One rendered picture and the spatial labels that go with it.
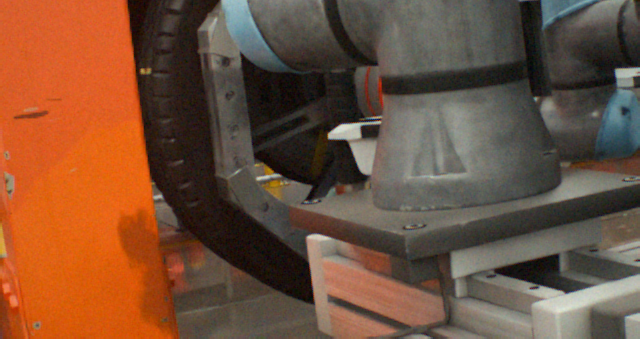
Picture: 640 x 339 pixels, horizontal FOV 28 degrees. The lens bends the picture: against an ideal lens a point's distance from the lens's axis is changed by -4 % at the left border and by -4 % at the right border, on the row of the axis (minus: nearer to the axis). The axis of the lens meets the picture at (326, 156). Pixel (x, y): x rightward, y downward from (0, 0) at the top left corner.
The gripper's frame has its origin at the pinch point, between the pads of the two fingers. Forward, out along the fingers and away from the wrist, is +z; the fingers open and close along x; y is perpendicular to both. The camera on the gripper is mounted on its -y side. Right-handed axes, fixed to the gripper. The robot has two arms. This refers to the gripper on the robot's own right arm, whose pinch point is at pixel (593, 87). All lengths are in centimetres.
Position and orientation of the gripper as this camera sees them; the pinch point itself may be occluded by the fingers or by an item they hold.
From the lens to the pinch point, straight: 172.4
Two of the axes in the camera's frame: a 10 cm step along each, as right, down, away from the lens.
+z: -9.4, 1.6, -3.1
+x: 3.2, 0.7, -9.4
